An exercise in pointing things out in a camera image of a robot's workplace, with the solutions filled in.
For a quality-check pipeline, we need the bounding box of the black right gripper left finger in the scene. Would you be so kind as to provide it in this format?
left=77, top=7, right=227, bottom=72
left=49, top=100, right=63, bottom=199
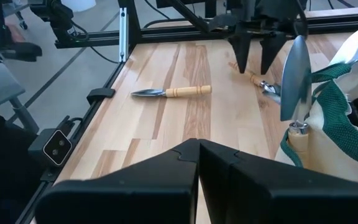
left=35, top=138, right=201, bottom=224

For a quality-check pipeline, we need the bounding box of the beige and green gardening bag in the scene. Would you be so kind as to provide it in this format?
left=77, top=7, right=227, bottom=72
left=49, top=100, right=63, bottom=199
left=273, top=54, right=358, bottom=184

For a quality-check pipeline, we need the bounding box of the black table-level camera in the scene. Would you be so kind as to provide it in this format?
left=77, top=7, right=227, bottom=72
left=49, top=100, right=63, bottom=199
left=27, top=115, right=83, bottom=169

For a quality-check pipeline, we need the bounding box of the black rolling chair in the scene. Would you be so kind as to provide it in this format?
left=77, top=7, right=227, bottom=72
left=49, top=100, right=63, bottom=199
left=0, top=0, right=43, bottom=63

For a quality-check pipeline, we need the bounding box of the wide trowel with wooden handle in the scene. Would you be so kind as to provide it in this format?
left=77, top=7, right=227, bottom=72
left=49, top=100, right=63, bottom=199
left=279, top=34, right=313, bottom=169

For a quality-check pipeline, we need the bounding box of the white bucket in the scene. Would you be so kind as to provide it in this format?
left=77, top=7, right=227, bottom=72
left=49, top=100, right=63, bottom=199
left=60, top=0, right=96, bottom=12

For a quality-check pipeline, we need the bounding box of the black frame clip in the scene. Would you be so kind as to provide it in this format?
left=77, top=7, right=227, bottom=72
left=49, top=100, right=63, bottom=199
left=86, top=87, right=116, bottom=106

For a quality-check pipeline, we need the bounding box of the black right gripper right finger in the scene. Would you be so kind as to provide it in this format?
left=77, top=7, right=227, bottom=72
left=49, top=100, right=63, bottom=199
left=200, top=139, right=358, bottom=224

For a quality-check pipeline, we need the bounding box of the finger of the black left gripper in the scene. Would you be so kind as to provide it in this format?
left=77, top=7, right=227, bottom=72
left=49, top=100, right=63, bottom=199
left=259, top=32, right=289, bottom=76
left=227, top=30, right=255, bottom=75

